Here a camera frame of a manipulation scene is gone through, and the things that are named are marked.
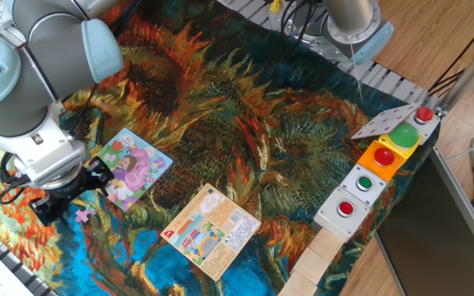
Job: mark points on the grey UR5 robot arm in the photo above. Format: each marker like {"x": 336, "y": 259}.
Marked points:
{"x": 35, "y": 82}

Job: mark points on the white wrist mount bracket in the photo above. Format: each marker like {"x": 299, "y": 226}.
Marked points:
{"x": 43, "y": 160}

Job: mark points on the yellow plastic clip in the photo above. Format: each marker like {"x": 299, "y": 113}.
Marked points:
{"x": 275, "y": 6}

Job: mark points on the orange vehicle puzzle board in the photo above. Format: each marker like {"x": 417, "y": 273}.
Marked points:
{"x": 212, "y": 230}

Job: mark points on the colourful girl puzzle board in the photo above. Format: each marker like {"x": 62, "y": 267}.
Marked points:
{"x": 138, "y": 164}

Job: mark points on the grey green-button box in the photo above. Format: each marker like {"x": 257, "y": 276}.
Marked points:
{"x": 363, "y": 183}

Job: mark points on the sunflower painting tablecloth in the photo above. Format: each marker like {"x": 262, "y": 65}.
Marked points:
{"x": 282, "y": 123}

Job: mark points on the dark grey panel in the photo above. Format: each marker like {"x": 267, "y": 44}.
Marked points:
{"x": 434, "y": 238}

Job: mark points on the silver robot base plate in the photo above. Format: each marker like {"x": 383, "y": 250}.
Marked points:
{"x": 323, "y": 51}

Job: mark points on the white card with red dots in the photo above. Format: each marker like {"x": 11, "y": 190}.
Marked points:
{"x": 385, "y": 121}

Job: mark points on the aluminium corner post beam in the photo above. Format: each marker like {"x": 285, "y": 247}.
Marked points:
{"x": 467, "y": 74}

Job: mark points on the light wooden block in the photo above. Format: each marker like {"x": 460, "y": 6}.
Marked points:
{"x": 296, "y": 285}
{"x": 325, "y": 244}
{"x": 310, "y": 265}

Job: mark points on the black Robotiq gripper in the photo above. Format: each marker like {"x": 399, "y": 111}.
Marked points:
{"x": 68, "y": 191}

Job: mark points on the small grey red-button box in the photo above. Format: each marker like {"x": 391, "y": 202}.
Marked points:
{"x": 423, "y": 115}

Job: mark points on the yellow green-dome button box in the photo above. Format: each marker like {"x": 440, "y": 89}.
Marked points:
{"x": 403, "y": 135}

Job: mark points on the pink puzzle piece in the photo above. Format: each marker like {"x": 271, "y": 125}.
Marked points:
{"x": 84, "y": 215}

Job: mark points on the large grey red-button box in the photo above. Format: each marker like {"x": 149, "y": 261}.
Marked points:
{"x": 335, "y": 218}

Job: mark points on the orange red-button box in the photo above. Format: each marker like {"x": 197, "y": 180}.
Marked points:
{"x": 384, "y": 157}

